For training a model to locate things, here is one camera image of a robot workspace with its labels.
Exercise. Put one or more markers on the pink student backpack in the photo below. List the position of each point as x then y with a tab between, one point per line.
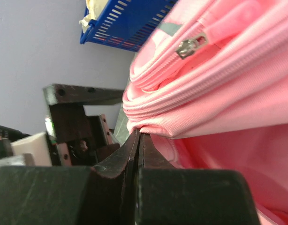
210	85

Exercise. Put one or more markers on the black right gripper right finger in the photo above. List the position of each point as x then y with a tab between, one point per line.
149	156

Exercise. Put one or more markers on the blue plastic shopping basket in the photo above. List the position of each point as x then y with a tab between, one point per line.
126	24

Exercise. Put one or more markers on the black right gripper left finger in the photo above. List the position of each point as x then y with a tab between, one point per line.
115	185

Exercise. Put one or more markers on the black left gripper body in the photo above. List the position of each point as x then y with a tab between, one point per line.
73	137

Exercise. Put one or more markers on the beige cloth bag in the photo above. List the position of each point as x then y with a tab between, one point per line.
94	9

